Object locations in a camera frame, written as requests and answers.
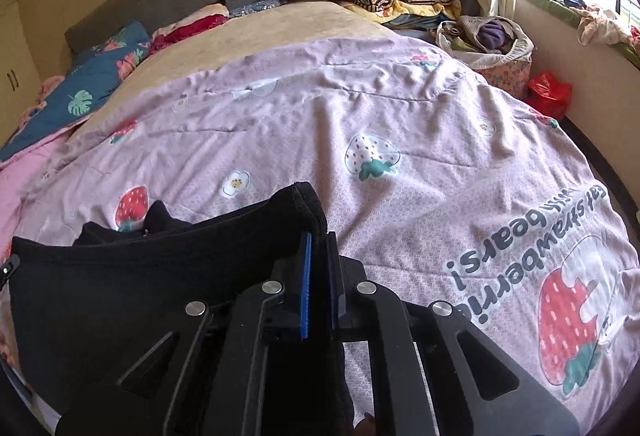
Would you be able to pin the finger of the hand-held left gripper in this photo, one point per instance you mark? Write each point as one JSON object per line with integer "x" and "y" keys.
{"x": 6, "y": 271}

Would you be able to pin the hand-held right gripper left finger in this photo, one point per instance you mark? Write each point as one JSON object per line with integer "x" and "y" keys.
{"x": 305, "y": 286}

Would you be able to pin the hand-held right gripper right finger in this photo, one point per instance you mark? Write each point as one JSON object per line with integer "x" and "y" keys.
{"x": 336, "y": 286}

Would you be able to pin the black sweater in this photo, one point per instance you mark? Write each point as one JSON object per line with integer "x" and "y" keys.
{"x": 125, "y": 276}

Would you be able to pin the laundry basket with clothes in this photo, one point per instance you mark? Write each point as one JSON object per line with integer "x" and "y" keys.
{"x": 495, "y": 60}

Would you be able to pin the heap of loose clothes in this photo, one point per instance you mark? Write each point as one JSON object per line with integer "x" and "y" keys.
{"x": 600, "y": 23}

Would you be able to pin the pink quilt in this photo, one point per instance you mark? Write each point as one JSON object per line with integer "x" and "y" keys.
{"x": 25, "y": 176}

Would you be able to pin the strawberry print duvet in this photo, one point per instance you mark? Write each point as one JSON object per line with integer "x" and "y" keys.
{"x": 400, "y": 125}

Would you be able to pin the blue leaf print quilt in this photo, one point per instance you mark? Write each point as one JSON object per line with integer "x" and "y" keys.
{"x": 75, "y": 100}

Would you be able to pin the cream wardrobe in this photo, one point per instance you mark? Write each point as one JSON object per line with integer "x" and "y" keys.
{"x": 15, "y": 65}

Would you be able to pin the beige blanket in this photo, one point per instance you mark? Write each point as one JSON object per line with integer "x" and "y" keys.
{"x": 275, "y": 30}

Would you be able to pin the red cloth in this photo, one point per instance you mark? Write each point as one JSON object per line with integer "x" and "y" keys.
{"x": 200, "y": 25}

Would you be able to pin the blue patterned pillow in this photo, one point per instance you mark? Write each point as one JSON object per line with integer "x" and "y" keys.
{"x": 257, "y": 8}

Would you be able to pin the red plastic bag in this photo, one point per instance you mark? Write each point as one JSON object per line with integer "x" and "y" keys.
{"x": 547, "y": 93}

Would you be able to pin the green windowsill mat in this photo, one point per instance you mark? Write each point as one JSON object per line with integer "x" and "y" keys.
{"x": 550, "y": 5}

